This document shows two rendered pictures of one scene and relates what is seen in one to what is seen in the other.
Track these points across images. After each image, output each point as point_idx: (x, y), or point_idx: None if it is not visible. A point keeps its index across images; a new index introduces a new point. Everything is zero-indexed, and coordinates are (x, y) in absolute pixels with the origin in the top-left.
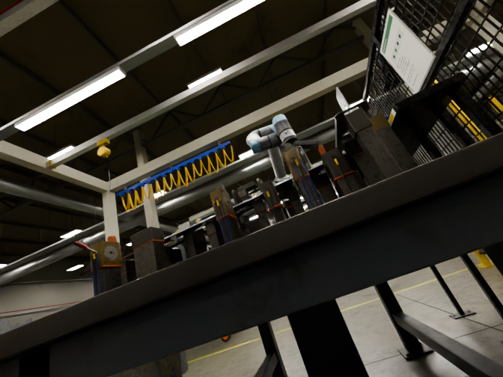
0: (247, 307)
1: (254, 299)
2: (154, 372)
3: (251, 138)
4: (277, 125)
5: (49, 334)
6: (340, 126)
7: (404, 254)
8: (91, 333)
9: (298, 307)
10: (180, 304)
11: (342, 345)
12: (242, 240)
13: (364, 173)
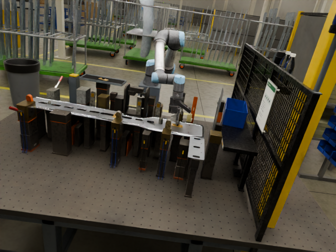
0: (118, 231)
1: (121, 230)
2: None
3: (158, 54)
4: (175, 84)
5: (59, 221)
6: (191, 151)
7: (159, 237)
8: None
9: (131, 235)
10: None
11: None
12: (124, 226)
13: (190, 161)
